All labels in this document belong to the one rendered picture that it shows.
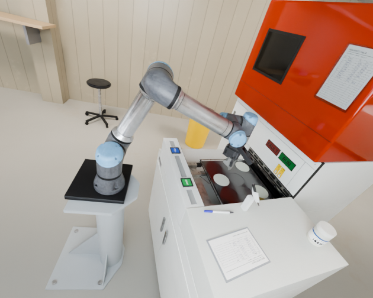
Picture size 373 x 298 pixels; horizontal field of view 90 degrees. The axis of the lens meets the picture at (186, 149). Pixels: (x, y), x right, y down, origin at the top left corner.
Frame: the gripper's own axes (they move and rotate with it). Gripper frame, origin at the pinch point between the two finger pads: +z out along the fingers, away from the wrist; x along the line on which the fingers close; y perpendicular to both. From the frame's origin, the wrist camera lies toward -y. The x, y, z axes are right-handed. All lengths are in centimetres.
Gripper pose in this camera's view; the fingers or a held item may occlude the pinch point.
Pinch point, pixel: (230, 168)
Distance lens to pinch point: 114.3
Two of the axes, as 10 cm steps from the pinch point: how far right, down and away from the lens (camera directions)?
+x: -5.9, 3.6, -7.2
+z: -2.2, 7.9, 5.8
